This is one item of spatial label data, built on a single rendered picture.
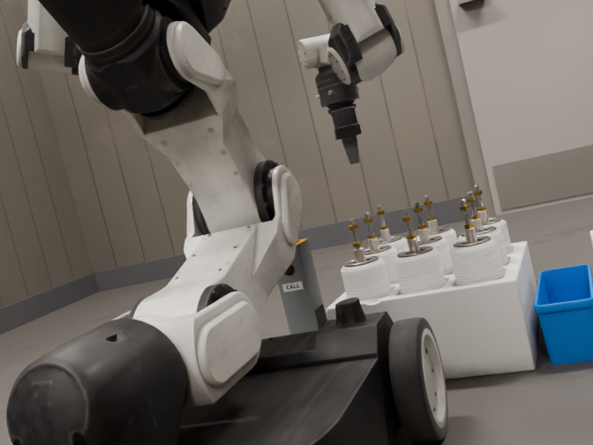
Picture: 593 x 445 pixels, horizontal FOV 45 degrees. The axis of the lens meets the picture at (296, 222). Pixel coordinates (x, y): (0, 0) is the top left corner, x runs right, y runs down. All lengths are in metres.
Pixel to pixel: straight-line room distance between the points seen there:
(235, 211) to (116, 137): 3.11
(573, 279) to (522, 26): 2.08
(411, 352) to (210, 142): 0.46
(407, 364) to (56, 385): 0.55
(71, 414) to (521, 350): 0.92
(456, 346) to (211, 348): 0.68
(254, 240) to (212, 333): 0.32
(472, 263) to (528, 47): 2.28
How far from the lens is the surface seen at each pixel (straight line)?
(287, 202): 1.25
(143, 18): 1.05
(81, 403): 0.79
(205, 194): 1.26
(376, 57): 1.38
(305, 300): 1.62
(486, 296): 1.44
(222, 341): 0.95
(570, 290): 1.74
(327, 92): 1.61
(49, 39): 1.51
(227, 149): 1.19
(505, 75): 3.63
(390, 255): 1.63
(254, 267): 1.18
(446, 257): 1.61
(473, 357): 1.48
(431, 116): 3.71
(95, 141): 4.42
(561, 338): 1.47
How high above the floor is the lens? 0.50
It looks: 5 degrees down
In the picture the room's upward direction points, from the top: 14 degrees counter-clockwise
